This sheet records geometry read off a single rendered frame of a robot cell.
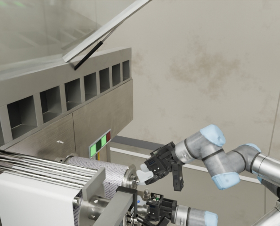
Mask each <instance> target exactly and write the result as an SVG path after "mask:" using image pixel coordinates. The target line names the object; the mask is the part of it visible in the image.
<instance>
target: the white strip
mask: <svg viewBox="0 0 280 226"><path fill-rule="evenodd" d="M76 195H77V193H73V192H70V191H65V190H61V189H57V188H53V187H48V186H44V185H40V184H37V183H31V182H28V181H24V180H20V179H16V178H11V177H7V176H3V175H0V218H1V223H2V226H74V215H73V206H72V205H74V206H79V204H80V201H81V199H80V197H76Z"/></svg>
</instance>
